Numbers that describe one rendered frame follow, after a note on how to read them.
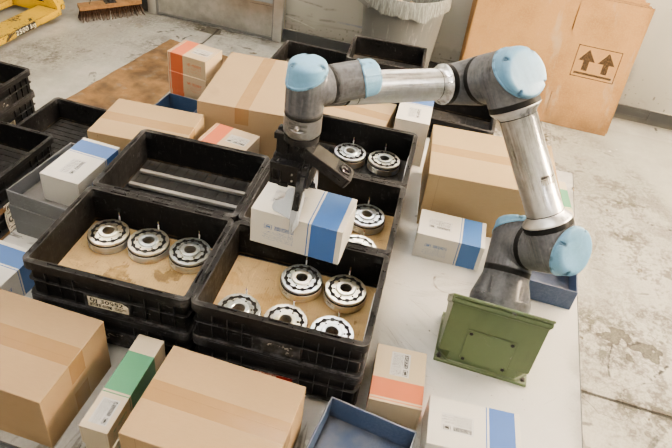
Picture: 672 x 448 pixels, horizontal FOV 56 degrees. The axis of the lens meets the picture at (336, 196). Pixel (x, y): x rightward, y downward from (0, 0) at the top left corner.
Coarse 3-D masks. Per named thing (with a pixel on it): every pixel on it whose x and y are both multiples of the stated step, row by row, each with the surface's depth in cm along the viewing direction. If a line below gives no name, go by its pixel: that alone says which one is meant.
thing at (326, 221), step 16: (272, 192) 136; (304, 192) 137; (320, 192) 137; (256, 208) 131; (272, 208) 131; (304, 208) 132; (320, 208) 133; (336, 208) 134; (352, 208) 134; (256, 224) 133; (272, 224) 132; (288, 224) 130; (304, 224) 129; (320, 224) 129; (336, 224) 129; (352, 224) 139; (256, 240) 136; (272, 240) 134; (288, 240) 133; (304, 240) 132; (320, 240) 130; (336, 240) 129; (320, 256) 133; (336, 256) 132
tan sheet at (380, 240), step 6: (390, 216) 182; (384, 222) 180; (390, 222) 180; (384, 228) 178; (390, 228) 178; (354, 234) 174; (360, 234) 175; (378, 234) 176; (384, 234) 176; (372, 240) 173; (378, 240) 174; (384, 240) 174; (378, 246) 172; (384, 246) 172
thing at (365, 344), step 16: (240, 224) 158; (224, 240) 152; (384, 256) 154; (208, 272) 143; (384, 272) 149; (192, 304) 136; (208, 304) 135; (240, 320) 135; (256, 320) 134; (272, 320) 134; (304, 336) 133; (320, 336) 132; (336, 336) 133; (368, 336) 133
